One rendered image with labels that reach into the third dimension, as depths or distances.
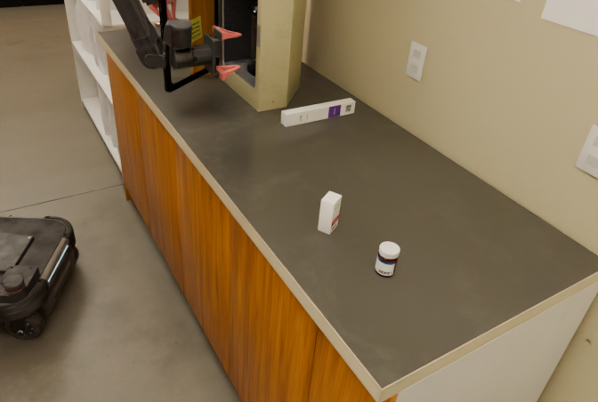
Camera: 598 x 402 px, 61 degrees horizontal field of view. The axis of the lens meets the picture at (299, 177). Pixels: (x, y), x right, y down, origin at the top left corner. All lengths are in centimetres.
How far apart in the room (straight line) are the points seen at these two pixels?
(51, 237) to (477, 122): 176
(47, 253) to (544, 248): 184
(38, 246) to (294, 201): 135
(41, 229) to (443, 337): 185
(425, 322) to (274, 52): 100
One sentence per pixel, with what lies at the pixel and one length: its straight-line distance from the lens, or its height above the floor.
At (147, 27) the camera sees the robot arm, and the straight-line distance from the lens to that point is 143.
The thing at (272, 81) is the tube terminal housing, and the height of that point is 104.
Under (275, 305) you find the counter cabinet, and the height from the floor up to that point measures 74.
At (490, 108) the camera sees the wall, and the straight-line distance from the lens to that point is 154.
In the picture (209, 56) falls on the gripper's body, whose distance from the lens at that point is 147.
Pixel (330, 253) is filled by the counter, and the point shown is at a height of 94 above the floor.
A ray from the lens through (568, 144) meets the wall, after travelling 142.
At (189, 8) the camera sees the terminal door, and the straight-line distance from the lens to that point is 178.
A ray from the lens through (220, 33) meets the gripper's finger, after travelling 145.
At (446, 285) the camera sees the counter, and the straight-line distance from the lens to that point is 116.
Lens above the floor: 170
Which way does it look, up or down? 33 degrees down
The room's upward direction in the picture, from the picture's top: 5 degrees clockwise
